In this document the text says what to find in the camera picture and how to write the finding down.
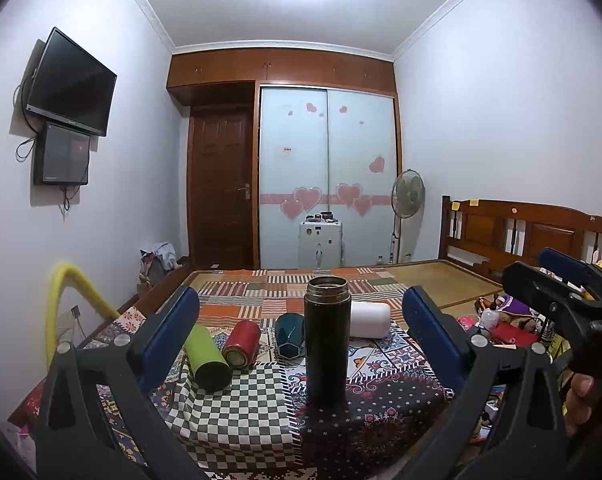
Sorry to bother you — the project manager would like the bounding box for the green cup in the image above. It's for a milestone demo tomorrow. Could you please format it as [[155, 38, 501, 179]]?
[[183, 323, 233, 394]]

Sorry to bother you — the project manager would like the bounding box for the bamboo bed mat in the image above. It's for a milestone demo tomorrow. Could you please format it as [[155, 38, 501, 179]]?
[[383, 272, 504, 312]]

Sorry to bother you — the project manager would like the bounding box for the standing fan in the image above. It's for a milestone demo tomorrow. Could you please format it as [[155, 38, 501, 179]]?
[[389, 168, 427, 266]]

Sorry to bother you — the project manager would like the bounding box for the patchwork blanket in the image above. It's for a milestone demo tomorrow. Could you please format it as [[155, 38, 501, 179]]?
[[11, 268, 504, 480]]

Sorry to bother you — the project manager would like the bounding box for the yellow foam tube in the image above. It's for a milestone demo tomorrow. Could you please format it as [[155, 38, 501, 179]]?
[[44, 261, 122, 369]]

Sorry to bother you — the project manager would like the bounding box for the red box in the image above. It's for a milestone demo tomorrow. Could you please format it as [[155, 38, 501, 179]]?
[[490, 322, 538, 350]]

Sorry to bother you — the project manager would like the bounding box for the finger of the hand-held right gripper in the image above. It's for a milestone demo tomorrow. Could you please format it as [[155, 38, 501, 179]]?
[[537, 247, 602, 295], [502, 260, 602, 333]]

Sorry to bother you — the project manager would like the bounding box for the person's right hand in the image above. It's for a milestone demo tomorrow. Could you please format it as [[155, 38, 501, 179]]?
[[563, 372, 598, 437]]

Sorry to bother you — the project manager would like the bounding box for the small black monitor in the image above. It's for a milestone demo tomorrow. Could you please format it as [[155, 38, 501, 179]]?
[[32, 120, 91, 187]]

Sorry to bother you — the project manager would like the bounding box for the bag with clothes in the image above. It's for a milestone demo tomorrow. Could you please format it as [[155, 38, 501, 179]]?
[[138, 242, 178, 302]]

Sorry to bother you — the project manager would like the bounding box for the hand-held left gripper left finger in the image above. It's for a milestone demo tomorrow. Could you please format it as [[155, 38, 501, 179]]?
[[34, 285, 208, 480]]

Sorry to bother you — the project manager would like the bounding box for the wooden wardrobe with sliding doors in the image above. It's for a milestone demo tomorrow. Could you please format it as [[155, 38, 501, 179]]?
[[165, 48, 403, 284]]

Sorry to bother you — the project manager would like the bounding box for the wall-mounted black television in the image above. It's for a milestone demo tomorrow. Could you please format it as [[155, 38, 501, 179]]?
[[24, 26, 118, 138]]

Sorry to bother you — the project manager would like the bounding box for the brown wooden door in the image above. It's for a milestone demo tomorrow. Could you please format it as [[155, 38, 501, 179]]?
[[187, 104, 256, 271]]

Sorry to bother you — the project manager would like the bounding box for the teal faceted cup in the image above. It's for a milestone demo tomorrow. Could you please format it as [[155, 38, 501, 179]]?
[[274, 312, 308, 360]]

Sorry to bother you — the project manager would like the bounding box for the white plastic bottle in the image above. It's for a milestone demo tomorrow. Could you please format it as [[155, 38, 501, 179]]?
[[480, 309, 500, 342]]

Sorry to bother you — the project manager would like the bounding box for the black television cable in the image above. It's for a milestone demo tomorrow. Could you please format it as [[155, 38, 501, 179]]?
[[13, 71, 39, 163]]

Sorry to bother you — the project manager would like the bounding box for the white box appliance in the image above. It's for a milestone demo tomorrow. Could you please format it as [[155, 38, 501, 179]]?
[[298, 212, 343, 284]]

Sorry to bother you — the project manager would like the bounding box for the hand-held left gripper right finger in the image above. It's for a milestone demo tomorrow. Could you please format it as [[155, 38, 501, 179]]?
[[402, 285, 570, 480]]

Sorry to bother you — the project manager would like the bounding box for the wooden bed headboard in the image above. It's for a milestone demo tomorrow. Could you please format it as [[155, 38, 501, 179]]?
[[438, 194, 602, 292]]

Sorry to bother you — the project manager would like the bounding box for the black thermos cup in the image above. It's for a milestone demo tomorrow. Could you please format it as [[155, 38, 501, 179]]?
[[303, 275, 352, 404]]

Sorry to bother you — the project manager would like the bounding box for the white cup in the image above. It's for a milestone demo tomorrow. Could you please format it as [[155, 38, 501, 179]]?
[[349, 300, 392, 340]]

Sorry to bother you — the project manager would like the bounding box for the red cup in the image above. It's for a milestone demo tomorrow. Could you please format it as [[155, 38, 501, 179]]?
[[221, 318, 262, 369]]

